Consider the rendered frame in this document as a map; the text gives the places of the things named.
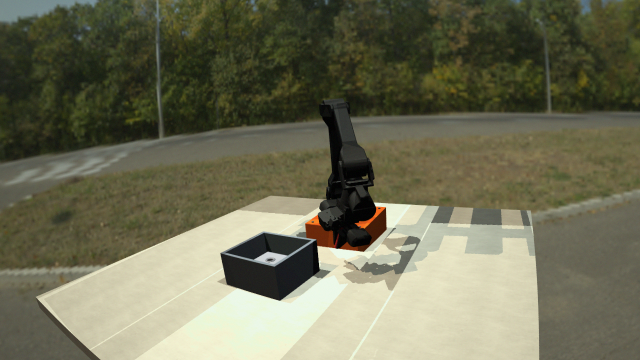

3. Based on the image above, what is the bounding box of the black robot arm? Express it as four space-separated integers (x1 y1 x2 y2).
317 98 376 231

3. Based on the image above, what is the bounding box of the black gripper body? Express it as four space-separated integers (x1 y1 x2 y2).
319 197 372 247

